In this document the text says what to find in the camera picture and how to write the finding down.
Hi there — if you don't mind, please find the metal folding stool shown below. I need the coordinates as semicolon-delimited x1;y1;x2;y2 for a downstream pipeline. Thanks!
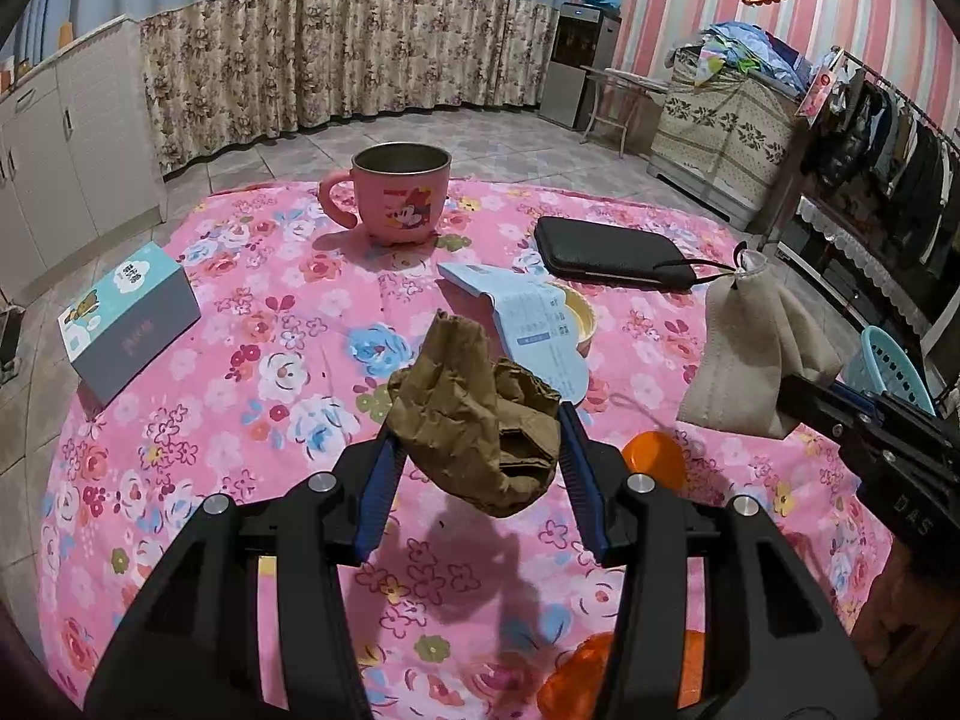
581;65;669;160

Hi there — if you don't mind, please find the clothes rack with garments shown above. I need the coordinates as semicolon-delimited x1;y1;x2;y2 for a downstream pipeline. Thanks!
752;47;958;362

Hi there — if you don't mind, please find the beige face mask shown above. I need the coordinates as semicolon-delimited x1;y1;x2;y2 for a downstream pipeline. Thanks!
677;244;841;439

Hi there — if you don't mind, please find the blue floral curtain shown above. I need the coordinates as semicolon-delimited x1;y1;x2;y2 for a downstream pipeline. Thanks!
296;0;565;127
2;0;302;172

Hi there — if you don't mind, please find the flat orange peel piece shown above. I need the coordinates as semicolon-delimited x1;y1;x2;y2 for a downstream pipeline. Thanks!
537;629;706;720

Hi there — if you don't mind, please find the teal plastic laundry basket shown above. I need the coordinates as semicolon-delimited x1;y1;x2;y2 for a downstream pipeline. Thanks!
843;325;935;416

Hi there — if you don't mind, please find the black power bank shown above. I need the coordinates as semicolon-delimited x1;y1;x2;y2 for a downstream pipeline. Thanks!
534;216;697;291

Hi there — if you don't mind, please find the pink floral tablecloth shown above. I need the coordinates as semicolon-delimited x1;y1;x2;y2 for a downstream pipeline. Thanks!
37;181;892;718

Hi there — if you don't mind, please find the teal grey small box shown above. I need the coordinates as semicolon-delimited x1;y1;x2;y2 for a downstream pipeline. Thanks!
57;242;200;410

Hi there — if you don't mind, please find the round gold lid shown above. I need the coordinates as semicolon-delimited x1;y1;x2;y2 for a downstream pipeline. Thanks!
553;281;597;356

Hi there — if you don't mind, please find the orange mandarin peel piece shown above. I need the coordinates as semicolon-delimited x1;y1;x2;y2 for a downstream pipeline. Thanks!
622;431;686;493

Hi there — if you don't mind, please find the brown paper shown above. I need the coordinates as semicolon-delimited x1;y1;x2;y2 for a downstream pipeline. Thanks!
386;310;562;518

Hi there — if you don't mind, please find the white low cabinet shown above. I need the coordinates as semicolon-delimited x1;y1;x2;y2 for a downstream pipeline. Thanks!
2;16;167;304

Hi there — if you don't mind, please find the grey water dispenser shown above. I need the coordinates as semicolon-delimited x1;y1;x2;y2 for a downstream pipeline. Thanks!
539;2;620;132

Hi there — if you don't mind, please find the white blue paper leaflet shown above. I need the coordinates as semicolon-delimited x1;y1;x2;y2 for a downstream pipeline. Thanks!
438;263;589;405

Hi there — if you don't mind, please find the pile of clothes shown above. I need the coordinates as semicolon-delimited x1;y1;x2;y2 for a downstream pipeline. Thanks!
695;21;814;94

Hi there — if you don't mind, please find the pink cartoon mug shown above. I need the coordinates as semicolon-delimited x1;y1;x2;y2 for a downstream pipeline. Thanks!
317;142;452;245

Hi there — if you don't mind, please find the blue floral curtain right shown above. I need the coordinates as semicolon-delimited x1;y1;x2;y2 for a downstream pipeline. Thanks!
296;0;565;127

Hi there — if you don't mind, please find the cloth covered cabinet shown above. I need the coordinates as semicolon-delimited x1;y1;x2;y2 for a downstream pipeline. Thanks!
647;46;799;231

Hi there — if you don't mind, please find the blue floral curtain left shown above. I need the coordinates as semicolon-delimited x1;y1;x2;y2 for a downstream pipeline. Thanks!
2;0;302;172

